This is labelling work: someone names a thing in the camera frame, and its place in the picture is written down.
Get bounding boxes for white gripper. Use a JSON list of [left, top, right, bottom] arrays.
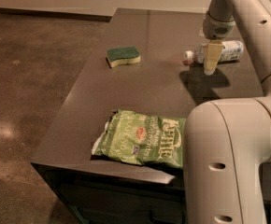
[[203, 12, 235, 76]]

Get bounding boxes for blue plastic bottle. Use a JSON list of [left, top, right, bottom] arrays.
[[184, 40, 244, 63]]

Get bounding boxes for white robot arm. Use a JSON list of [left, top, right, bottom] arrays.
[[183, 0, 271, 224]]

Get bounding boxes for green jalapeno chip bag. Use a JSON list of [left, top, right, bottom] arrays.
[[92, 110, 186, 169]]

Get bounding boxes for green yellow sponge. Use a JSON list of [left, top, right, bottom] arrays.
[[107, 46, 141, 68]]

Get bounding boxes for dark cabinet drawer handle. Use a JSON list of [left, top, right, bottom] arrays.
[[149, 210, 186, 224]]

